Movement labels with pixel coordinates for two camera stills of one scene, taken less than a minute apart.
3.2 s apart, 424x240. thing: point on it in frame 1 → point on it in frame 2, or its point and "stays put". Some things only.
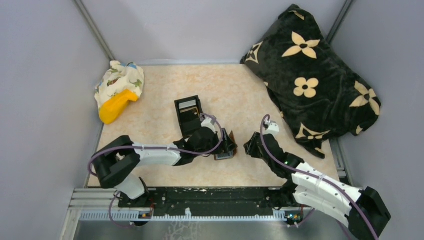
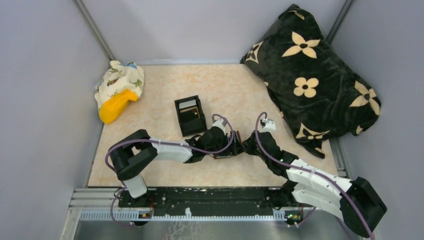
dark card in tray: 189,115 stays put
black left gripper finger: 228,143 → 236,148
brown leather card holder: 230,154 stays put
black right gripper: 257,149 stays put
